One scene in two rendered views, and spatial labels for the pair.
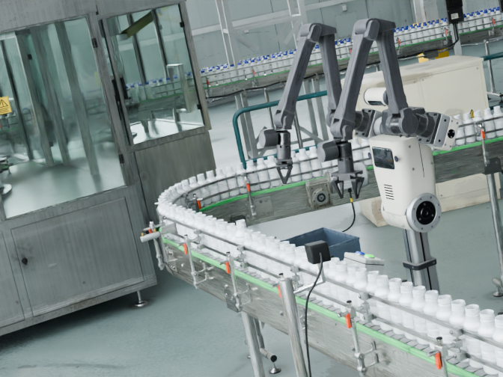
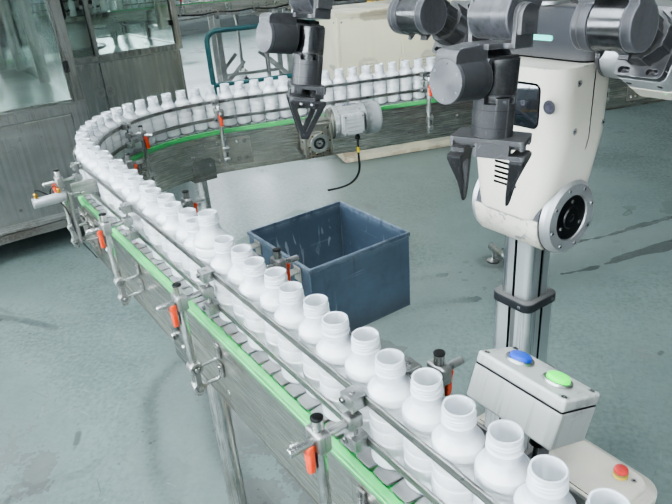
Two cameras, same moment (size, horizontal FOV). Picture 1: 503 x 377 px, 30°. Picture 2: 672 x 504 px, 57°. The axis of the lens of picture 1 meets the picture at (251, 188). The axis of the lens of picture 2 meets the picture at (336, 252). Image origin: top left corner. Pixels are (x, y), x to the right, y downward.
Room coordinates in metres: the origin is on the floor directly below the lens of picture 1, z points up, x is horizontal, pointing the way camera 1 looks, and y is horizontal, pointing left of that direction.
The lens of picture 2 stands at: (2.52, 0.02, 1.63)
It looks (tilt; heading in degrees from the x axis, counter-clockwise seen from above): 26 degrees down; 350
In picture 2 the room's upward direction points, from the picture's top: 5 degrees counter-clockwise
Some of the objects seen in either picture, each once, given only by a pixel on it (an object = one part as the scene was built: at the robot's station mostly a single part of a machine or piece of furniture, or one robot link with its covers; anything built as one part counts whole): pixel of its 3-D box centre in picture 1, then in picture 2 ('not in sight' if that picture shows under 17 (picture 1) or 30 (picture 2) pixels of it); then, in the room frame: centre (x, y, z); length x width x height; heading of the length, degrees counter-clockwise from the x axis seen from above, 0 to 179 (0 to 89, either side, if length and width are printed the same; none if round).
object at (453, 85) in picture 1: (417, 138); (389, 77); (7.76, -1.45, 0.59); 1.10 x 0.62 x 1.18; 96
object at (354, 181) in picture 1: (352, 185); (500, 172); (3.30, -0.36, 1.32); 0.07 x 0.07 x 0.09; 53
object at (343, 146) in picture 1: (342, 150); (493, 76); (3.32, -0.35, 1.45); 0.07 x 0.06 x 0.07; 114
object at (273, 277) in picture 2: (273, 258); (280, 315); (3.41, -0.03, 1.08); 0.06 x 0.06 x 0.17
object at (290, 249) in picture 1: (294, 267); (339, 366); (3.24, -0.09, 1.08); 0.06 x 0.06 x 0.17
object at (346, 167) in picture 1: (346, 166); (492, 121); (3.32, -0.35, 1.39); 0.10 x 0.07 x 0.07; 53
